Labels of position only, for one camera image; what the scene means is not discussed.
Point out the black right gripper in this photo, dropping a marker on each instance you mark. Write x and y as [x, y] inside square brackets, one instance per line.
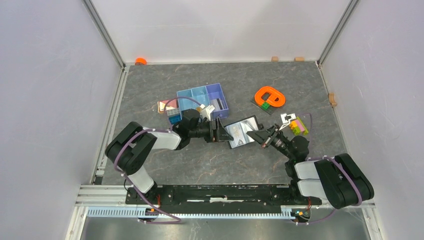
[262, 136]

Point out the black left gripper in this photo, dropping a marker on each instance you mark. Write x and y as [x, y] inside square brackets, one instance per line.
[219, 134]

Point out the black card holder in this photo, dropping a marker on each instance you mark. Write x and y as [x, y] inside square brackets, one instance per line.
[243, 130]

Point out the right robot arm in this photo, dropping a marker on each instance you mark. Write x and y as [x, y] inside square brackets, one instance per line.
[337, 179]

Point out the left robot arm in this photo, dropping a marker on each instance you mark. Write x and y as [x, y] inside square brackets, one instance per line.
[129, 150]

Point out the multicolour brick stack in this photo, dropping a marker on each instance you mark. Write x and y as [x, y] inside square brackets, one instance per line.
[298, 127]

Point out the blue three-compartment tray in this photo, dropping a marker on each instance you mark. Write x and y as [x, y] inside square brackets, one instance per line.
[204, 94]

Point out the pink and orange block toy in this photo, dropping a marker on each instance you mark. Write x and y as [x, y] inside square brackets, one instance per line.
[164, 105]

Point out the wooden arch piece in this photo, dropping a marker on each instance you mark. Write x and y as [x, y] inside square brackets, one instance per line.
[332, 99]

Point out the orange round cap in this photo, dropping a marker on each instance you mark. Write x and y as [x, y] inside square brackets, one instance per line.
[140, 61]

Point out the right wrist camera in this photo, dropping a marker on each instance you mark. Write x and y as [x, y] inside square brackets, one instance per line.
[287, 119]

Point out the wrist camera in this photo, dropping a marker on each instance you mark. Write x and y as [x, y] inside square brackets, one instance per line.
[287, 119]
[206, 111]

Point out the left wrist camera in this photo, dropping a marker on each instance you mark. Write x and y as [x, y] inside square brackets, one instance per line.
[206, 111]

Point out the orange oval ring toy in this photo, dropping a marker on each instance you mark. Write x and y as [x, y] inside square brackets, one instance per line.
[270, 96]

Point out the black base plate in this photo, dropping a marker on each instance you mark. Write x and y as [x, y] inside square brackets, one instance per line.
[227, 198]

